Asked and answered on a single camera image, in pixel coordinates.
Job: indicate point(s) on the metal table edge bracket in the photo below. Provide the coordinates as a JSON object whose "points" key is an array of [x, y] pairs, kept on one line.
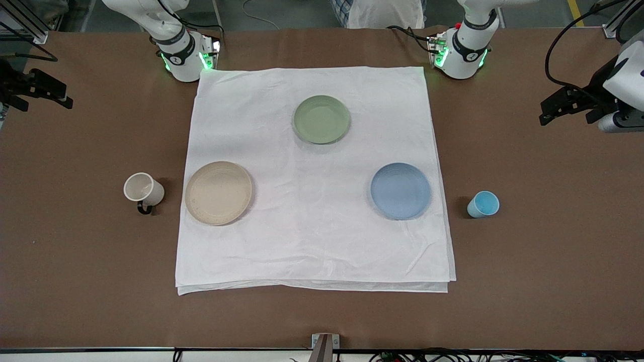
{"points": [[324, 349]]}

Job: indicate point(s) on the green round plate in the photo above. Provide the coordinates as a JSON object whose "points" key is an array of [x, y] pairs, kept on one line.
{"points": [[321, 119]]}

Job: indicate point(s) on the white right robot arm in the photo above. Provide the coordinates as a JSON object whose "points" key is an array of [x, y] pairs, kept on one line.
{"points": [[182, 61]]}

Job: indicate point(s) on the blue round plate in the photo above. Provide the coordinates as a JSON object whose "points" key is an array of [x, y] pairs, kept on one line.
{"points": [[400, 191]]}

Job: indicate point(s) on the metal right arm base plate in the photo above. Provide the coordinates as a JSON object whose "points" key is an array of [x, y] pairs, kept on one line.
{"points": [[211, 53]]}

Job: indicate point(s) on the person in white apron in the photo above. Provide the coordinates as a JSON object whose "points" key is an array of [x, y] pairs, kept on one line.
{"points": [[382, 12]]}

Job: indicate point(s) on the light blue cup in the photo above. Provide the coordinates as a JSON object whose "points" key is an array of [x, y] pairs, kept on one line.
{"points": [[484, 204]]}

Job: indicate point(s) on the beige gray round plate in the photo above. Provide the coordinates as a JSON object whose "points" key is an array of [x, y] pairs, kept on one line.
{"points": [[218, 193]]}

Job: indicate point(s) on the aluminium frame profile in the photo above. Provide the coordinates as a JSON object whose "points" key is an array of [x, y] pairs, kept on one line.
{"points": [[611, 28], [31, 31]]}

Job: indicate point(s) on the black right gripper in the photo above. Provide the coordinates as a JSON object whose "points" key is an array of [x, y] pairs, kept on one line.
{"points": [[11, 82]]}

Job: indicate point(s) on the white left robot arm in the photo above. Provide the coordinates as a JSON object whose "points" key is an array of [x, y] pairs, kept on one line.
{"points": [[465, 53]]}

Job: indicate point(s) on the white folded table cloth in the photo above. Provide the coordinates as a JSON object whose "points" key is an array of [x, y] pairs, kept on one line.
{"points": [[312, 241]]}

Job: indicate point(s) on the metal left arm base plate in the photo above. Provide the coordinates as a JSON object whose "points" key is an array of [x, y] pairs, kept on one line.
{"points": [[435, 50]]}

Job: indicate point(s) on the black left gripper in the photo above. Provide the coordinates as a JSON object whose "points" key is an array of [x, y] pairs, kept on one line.
{"points": [[597, 85]]}

